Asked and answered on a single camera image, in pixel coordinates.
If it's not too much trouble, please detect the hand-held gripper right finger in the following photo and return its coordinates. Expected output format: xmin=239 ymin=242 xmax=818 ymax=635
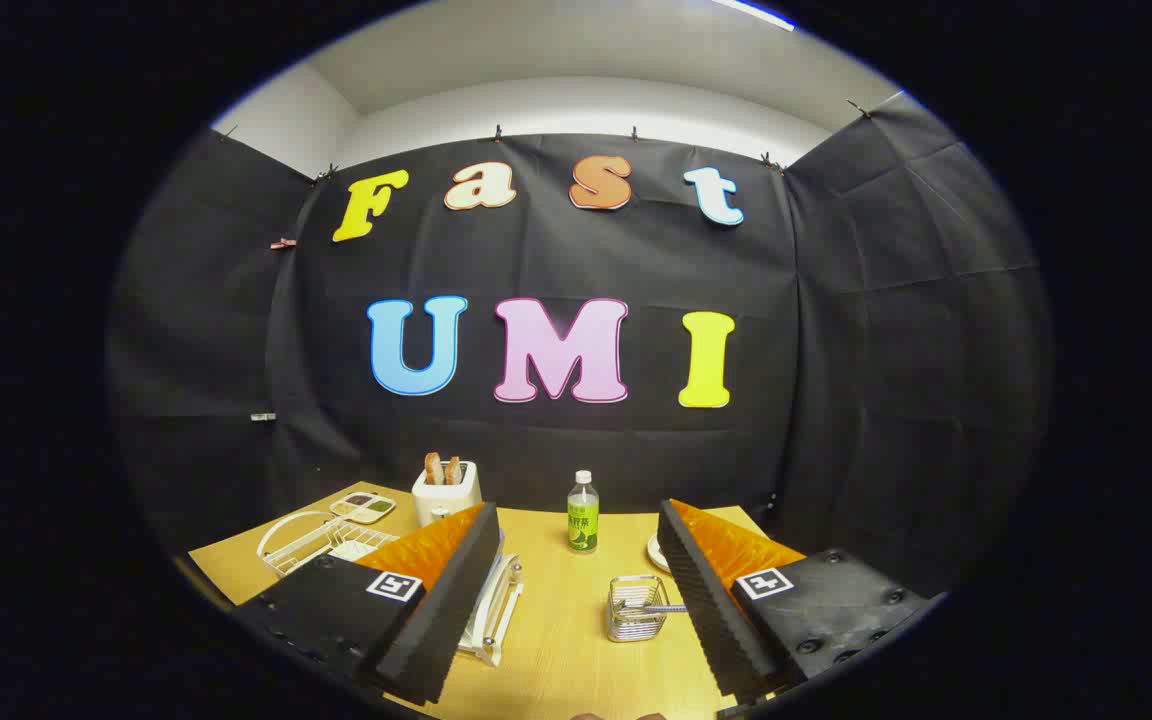
xmin=658 ymin=499 xmax=937 ymax=704

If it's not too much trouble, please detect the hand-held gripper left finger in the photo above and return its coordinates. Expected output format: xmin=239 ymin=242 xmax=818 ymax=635
xmin=236 ymin=502 xmax=502 ymax=706

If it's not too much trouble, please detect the white wire dish rack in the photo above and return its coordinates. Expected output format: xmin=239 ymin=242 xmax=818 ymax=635
xmin=256 ymin=510 xmax=524 ymax=668

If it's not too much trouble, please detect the metal wire basket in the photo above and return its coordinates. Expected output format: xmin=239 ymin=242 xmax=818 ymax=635
xmin=606 ymin=575 xmax=671 ymax=643

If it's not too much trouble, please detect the white toaster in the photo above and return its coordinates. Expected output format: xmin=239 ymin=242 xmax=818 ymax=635
xmin=412 ymin=460 xmax=482 ymax=528

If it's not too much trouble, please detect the white divided sauce tray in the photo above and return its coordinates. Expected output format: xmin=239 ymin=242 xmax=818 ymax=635
xmin=330 ymin=491 xmax=397 ymax=525

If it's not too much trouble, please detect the green label drink bottle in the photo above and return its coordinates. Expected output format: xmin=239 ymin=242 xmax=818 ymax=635
xmin=567 ymin=470 xmax=600 ymax=554

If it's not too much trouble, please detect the black backdrop cloth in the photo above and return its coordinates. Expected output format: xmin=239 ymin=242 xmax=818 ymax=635
xmin=106 ymin=95 xmax=1052 ymax=601

